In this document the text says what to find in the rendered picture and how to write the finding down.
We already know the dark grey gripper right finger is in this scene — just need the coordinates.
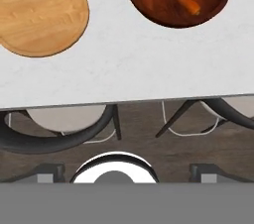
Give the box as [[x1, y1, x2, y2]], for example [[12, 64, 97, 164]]
[[189, 163, 254, 184]]

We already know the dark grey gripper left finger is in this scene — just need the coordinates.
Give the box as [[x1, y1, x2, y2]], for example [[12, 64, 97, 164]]
[[0, 163, 66, 184]]

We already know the dark chair with beige seat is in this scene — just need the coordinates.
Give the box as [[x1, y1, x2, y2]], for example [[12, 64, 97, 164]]
[[155, 95, 254, 139], [0, 103, 123, 156]]

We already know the white and black round object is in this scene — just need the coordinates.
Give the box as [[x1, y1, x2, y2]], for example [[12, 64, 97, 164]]
[[69, 151, 160, 184]]

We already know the light wooden round plate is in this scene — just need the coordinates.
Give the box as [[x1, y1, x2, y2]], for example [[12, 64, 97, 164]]
[[0, 0, 90, 58]]

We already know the dark wooden round plate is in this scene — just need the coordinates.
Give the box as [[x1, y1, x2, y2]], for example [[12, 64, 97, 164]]
[[123, 0, 232, 30]]

